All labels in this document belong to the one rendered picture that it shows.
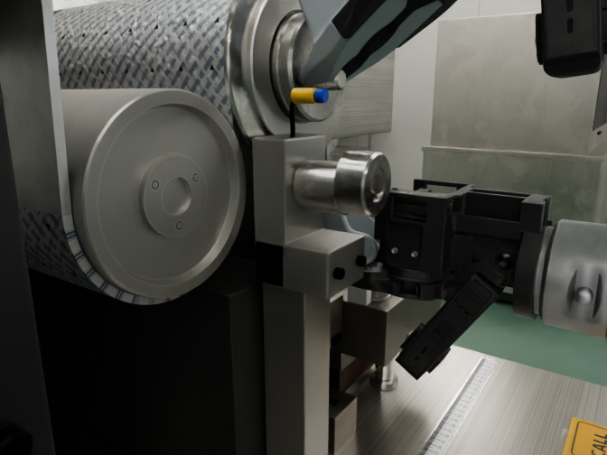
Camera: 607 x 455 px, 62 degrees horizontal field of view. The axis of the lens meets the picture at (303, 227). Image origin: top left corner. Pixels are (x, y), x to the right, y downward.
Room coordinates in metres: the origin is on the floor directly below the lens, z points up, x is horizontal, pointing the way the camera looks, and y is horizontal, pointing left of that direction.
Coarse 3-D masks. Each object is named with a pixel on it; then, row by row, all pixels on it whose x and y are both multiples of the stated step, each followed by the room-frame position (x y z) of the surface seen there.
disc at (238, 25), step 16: (240, 0) 0.33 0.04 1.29; (256, 0) 0.34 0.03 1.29; (240, 16) 0.33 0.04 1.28; (240, 32) 0.33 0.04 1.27; (224, 48) 0.32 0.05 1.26; (240, 48) 0.33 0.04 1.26; (224, 64) 0.32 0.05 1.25; (240, 64) 0.33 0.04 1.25; (240, 80) 0.33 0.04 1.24; (240, 96) 0.33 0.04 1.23; (240, 112) 0.33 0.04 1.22; (336, 112) 0.43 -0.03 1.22; (240, 128) 0.33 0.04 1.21; (256, 128) 0.34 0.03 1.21
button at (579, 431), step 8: (576, 424) 0.42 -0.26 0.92; (584, 424) 0.42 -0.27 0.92; (592, 424) 0.42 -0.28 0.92; (568, 432) 0.41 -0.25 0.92; (576, 432) 0.41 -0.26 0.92; (584, 432) 0.41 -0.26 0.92; (592, 432) 0.41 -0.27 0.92; (600, 432) 0.41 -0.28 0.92; (568, 440) 0.40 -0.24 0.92; (576, 440) 0.40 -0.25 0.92; (584, 440) 0.40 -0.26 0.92; (592, 440) 0.40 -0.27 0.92; (600, 440) 0.40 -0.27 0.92; (568, 448) 0.38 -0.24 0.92; (576, 448) 0.38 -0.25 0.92; (584, 448) 0.38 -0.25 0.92; (592, 448) 0.38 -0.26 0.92; (600, 448) 0.38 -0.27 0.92
